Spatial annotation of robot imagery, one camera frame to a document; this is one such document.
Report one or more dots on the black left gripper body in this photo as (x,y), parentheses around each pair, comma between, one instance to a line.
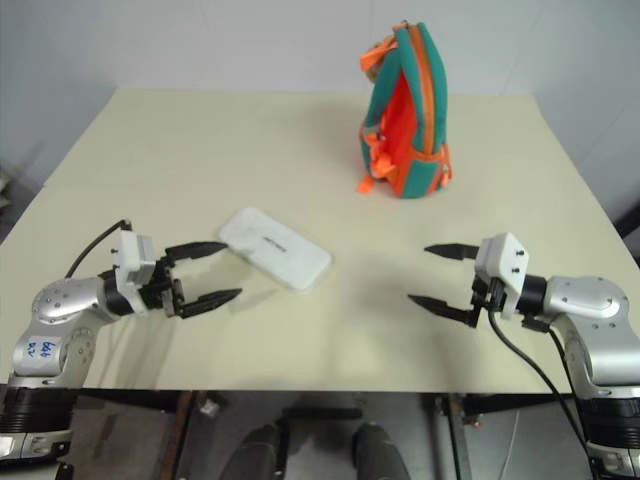
(160,294)

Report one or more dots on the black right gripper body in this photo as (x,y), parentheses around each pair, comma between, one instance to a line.
(484,295)

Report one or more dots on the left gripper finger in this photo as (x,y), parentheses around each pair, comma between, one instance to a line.
(195,250)
(205,303)

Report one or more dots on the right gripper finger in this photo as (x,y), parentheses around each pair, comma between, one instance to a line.
(457,251)
(450,311)

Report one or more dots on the white rectangular case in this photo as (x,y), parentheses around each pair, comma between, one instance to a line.
(275,247)

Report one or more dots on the green and orange backpack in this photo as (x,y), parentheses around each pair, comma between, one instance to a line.
(415,125)

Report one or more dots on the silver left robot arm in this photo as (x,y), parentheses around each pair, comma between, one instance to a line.
(60,300)

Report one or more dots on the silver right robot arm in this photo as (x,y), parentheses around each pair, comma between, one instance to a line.
(590,305)

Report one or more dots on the dark rounded shape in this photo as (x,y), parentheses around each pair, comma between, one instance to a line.
(260,455)
(380,450)

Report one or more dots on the dark furniture piece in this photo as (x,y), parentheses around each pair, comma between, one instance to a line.
(629,217)

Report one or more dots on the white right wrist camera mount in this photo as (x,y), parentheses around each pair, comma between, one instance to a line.
(502,260)

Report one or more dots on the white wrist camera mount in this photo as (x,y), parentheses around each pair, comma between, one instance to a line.
(135,255)
(502,260)

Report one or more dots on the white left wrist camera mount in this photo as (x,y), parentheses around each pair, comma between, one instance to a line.
(135,255)

